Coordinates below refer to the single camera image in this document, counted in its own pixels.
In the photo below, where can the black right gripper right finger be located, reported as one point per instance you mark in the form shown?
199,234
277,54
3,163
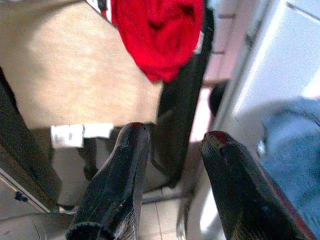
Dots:
240,190

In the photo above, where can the white label tag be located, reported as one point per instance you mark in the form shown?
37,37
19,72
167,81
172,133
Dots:
98,130
66,137

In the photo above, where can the blue denim garment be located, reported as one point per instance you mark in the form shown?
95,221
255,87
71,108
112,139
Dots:
292,155

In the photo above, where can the beige fabric laundry basket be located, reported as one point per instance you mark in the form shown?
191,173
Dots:
82,82

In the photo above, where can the red garment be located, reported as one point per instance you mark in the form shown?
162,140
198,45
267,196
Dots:
160,37

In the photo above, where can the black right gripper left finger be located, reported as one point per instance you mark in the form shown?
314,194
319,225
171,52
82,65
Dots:
117,180

